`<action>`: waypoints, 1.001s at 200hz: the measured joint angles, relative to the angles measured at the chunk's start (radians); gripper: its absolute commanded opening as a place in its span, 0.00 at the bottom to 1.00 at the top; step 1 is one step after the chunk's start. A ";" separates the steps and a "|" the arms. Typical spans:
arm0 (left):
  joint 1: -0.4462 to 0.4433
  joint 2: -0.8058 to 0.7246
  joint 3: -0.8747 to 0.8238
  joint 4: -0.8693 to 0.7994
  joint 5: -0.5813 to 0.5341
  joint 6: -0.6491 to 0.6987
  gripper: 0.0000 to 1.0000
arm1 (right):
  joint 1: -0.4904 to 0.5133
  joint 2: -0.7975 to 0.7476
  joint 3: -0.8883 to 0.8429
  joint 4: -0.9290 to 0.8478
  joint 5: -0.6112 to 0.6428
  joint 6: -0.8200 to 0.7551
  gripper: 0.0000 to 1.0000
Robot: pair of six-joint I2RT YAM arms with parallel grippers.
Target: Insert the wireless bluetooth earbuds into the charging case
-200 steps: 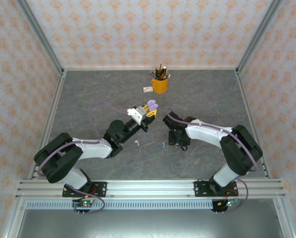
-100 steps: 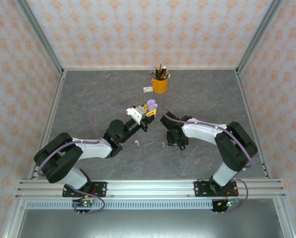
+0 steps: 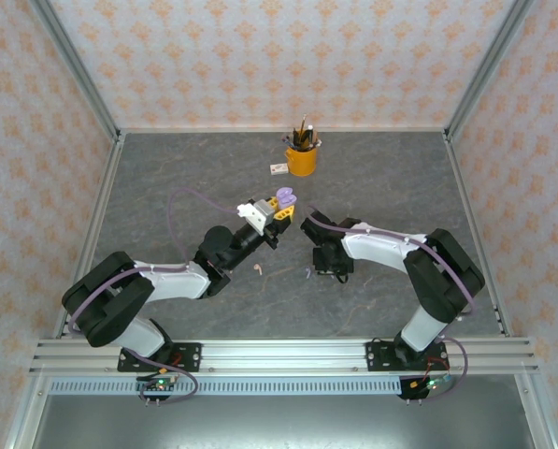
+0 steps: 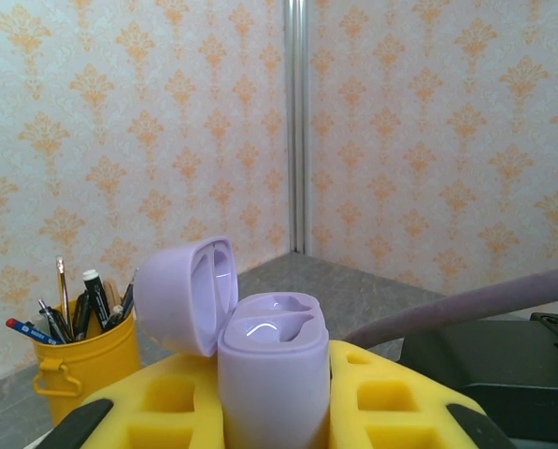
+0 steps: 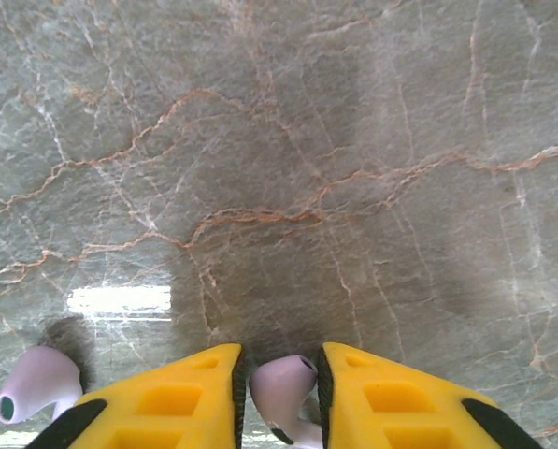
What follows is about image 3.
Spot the purple earbud charging case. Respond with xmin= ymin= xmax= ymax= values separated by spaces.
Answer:
xmin=276 ymin=186 xmax=299 ymax=210

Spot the yellow pen cup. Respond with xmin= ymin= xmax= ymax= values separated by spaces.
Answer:
xmin=284 ymin=142 xmax=319 ymax=178

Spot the small green circuit board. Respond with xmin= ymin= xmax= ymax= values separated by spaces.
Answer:
xmin=136 ymin=373 xmax=181 ymax=392
xmin=411 ymin=376 xmax=452 ymax=392

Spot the grey metal panel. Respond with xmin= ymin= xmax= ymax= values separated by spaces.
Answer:
xmin=7 ymin=395 xmax=551 ymax=449

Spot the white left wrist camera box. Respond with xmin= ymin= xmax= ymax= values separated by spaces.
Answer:
xmin=236 ymin=198 xmax=279 ymax=235

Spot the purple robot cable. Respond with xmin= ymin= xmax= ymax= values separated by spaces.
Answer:
xmin=67 ymin=187 xmax=240 ymax=407
xmin=305 ymin=203 xmax=477 ymax=404

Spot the long aluminium table rail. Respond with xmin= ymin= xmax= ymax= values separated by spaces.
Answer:
xmin=119 ymin=125 xmax=448 ymax=135

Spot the aluminium mounting rail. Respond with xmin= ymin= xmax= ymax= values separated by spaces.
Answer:
xmin=28 ymin=339 xmax=540 ymax=376

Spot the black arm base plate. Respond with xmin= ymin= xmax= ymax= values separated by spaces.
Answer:
xmin=117 ymin=342 xmax=203 ymax=373
xmin=365 ymin=340 xmax=450 ymax=373

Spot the aluminium table edge rail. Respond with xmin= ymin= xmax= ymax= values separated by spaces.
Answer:
xmin=53 ymin=135 xmax=126 ymax=339
xmin=445 ymin=134 xmax=514 ymax=337

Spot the grey slotted cable duct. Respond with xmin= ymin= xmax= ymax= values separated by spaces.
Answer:
xmin=48 ymin=379 xmax=404 ymax=397

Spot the aluminium frame post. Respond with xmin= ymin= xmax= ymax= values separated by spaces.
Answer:
xmin=443 ymin=0 xmax=540 ymax=141
xmin=28 ymin=0 xmax=123 ymax=144

